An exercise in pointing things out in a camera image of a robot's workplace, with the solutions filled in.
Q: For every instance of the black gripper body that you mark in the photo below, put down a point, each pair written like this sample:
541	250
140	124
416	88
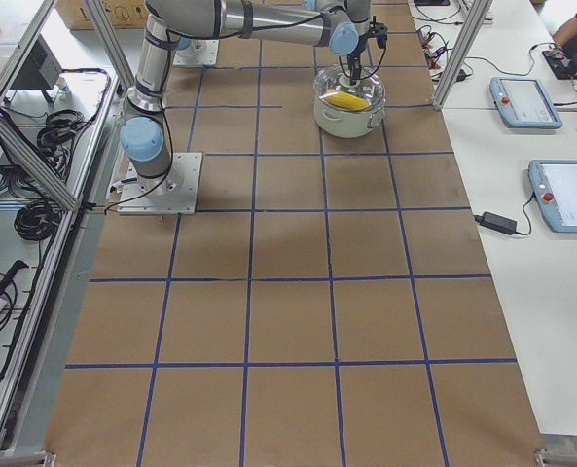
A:
354	59

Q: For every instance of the yellow corn cob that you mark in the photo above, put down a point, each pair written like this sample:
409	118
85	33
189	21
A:
346	101

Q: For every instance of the glass pot lid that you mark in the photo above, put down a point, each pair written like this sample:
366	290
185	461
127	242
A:
332	79

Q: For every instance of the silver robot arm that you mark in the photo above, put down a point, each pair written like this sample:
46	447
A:
345	27

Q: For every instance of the pale green steel pot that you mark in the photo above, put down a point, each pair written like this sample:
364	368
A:
346	124

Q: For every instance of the far blue teach pendant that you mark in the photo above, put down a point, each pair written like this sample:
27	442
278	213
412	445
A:
524	103

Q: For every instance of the blue teach pendant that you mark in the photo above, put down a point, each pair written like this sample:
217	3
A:
554	183
524	103

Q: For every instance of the black power brick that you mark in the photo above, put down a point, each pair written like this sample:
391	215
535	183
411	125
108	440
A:
497	223

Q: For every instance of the cardboard box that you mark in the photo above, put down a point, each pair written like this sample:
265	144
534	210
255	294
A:
123	14

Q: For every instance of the near blue teach pendant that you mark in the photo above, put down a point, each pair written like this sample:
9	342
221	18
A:
554	183

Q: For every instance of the grey box on stand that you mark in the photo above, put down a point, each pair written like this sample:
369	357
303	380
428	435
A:
40	71

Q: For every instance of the aluminium frame post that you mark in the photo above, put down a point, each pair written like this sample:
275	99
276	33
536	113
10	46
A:
461	47

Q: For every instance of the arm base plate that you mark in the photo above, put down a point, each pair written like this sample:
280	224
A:
176	194
196	53

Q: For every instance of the aluminium frame rail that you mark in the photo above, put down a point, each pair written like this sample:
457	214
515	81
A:
23	153

